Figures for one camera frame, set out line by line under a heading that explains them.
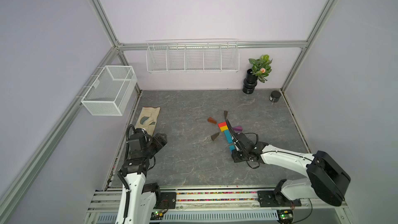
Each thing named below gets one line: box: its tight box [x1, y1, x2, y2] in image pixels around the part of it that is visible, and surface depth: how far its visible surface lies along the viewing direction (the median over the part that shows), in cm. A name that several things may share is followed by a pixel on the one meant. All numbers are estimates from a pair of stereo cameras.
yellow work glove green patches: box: [134, 106, 161, 137], surface depth 104 cm
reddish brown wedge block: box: [207, 116, 217, 125], surface depth 104 cm
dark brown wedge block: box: [210, 131, 220, 142], surface depth 98 cm
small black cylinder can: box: [268, 90, 282, 103], surface depth 115 cm
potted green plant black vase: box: [242, 54, 273, 95], surface depth 104 cm
